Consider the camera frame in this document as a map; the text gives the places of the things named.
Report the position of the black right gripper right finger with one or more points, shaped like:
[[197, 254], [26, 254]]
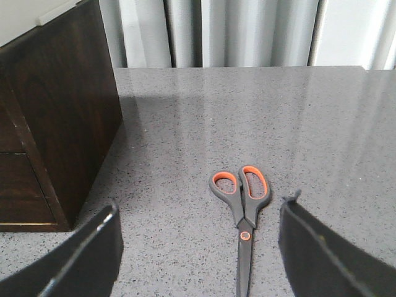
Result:
[[319, 262]]

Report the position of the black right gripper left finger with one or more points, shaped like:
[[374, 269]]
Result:
[[87, 264]]

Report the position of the grey orange handled scissors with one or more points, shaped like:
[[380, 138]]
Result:
[[245, 208]]

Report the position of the lower wooden drawer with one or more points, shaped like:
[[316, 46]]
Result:
[[22, 200]]

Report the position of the dark wooden drawer cabinet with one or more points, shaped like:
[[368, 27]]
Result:
[[60, 107]]

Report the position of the grey white curtain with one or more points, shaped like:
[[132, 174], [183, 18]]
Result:
[[250, 33]]

